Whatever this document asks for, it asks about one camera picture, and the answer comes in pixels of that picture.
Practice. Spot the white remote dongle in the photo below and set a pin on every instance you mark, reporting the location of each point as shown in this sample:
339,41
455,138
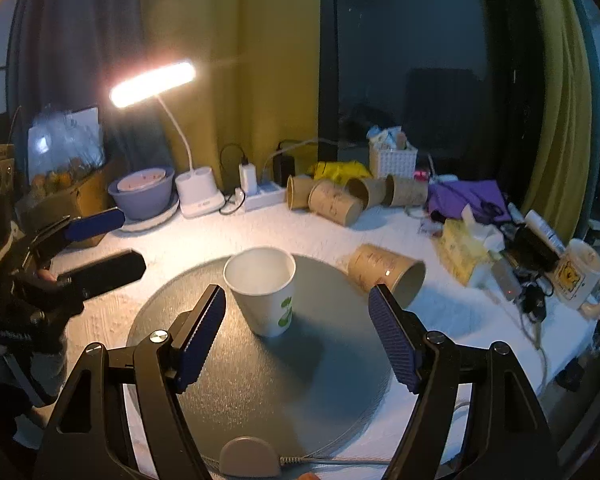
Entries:
505,277

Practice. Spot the beige cartoon paper cup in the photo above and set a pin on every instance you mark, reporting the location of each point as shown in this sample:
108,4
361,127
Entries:
372,265

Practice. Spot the brown paper cup leftmost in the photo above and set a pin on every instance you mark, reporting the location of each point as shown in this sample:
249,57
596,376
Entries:
298,191

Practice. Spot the purple bowl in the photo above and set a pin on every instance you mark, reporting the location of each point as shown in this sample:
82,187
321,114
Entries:
143,194

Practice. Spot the white lattice basket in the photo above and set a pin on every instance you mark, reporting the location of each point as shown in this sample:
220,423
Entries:
401,163

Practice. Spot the yellow tissue box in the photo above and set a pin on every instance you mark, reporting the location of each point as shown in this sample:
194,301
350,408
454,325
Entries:
467,250

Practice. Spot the white cup green print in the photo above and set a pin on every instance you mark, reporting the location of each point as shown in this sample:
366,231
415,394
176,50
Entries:
261,280

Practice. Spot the white tube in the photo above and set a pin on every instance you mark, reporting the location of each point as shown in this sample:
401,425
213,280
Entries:
536,224

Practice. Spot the white usb charger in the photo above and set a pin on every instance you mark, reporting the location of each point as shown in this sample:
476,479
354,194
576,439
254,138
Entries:
248,178

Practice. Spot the white bear mug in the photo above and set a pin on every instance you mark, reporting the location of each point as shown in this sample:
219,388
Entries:
576,279

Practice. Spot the white power strip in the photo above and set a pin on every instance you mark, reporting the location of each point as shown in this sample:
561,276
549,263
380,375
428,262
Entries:
267,195

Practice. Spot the purple cloth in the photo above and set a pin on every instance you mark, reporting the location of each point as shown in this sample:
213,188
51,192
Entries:
449,199

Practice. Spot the yellow plastic bag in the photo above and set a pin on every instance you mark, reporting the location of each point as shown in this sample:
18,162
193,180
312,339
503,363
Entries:
339,172

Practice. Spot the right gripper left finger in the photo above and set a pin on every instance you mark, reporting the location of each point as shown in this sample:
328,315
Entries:
165,363

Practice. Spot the brown paper cup middle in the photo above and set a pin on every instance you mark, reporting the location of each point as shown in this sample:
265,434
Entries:
370,191

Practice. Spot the round grey placemat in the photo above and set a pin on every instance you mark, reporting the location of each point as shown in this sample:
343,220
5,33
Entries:
307,392

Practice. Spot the beige printed paper cup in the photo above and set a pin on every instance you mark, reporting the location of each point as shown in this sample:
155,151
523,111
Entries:
333,202

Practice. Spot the black scissors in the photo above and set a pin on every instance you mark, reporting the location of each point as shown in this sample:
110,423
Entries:
490,209

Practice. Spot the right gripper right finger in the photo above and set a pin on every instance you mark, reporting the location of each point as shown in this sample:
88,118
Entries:
432,367

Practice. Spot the yellow curtain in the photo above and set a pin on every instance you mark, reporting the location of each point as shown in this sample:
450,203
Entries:
256,82

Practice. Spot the black pouch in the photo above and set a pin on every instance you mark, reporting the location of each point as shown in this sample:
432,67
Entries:
532,252

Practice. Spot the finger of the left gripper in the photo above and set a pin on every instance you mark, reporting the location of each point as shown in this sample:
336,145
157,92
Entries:
95,279
92,224

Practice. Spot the black power adapter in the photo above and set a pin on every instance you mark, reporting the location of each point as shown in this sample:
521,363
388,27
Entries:
284,166

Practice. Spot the fruit box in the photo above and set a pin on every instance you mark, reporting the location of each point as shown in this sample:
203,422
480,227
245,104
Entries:
69,168

